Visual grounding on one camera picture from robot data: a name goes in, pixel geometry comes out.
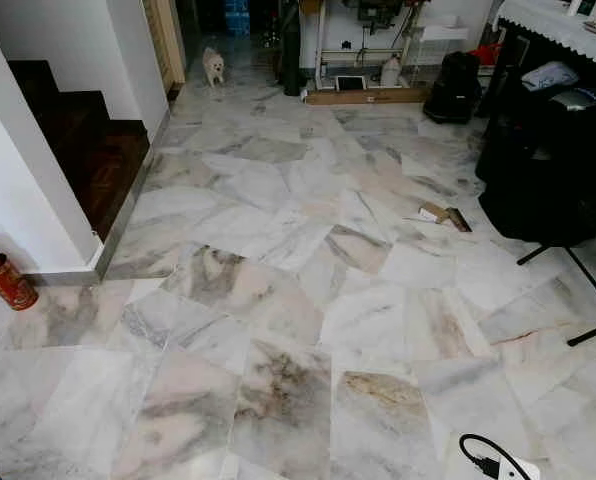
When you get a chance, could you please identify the grey folded cloth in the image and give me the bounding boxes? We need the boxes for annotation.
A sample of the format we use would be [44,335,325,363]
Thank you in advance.
[523,62,580,92]

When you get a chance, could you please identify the small white dog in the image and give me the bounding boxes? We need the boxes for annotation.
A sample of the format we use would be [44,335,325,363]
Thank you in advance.
[202,46,226,89]

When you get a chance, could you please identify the white lace tablecloth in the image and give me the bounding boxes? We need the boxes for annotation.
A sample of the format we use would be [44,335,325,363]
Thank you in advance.
[498,0,596,72]

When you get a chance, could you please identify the small cardboard box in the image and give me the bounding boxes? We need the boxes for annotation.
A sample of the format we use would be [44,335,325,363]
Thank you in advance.
[419,203,452,223]

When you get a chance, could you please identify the blue bottle crate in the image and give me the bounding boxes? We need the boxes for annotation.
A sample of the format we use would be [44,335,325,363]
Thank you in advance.
[224,0,251,37]

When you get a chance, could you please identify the red cylindrical canister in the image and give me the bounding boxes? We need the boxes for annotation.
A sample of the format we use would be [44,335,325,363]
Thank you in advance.
[0,242,40,312]

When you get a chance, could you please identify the small framed tablet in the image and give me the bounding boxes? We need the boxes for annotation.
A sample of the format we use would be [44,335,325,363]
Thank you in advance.
[335,75,367,93]

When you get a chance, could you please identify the white plastic jug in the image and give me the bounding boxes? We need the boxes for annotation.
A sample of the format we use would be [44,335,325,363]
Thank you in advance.
[380,55,402,88]

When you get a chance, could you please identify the brown tube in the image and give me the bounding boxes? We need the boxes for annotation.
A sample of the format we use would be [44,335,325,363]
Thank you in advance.
[446,208,473,233]

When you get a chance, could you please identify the black table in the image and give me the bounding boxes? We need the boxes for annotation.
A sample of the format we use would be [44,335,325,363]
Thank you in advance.
[475,28,596,121]

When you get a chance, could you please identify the white metal rack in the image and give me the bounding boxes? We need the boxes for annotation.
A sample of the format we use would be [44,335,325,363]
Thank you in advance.
[313,0,449,91]

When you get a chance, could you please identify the wooden door frame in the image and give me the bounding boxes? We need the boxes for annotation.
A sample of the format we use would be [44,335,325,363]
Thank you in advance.
[143,0,188,87]

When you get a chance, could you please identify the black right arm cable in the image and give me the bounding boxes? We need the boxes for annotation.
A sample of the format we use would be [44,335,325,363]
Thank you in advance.
[459,433,531,480]

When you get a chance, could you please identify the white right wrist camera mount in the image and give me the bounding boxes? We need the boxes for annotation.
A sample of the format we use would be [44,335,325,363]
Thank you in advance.
[498,458,542,480]

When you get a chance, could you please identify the small red bag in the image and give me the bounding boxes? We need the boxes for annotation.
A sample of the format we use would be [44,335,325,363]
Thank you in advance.
[473,43,501,67]

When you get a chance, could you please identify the tall black cylinder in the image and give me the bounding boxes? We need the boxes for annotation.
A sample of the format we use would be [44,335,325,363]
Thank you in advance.
[281,5,304,98]

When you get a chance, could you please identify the dark wooden staircase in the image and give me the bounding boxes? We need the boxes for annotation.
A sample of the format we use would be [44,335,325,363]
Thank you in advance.
[8,60,151,241]

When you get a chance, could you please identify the wooden plank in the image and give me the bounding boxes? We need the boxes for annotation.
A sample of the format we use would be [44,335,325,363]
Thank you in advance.
[305,87,429,106]

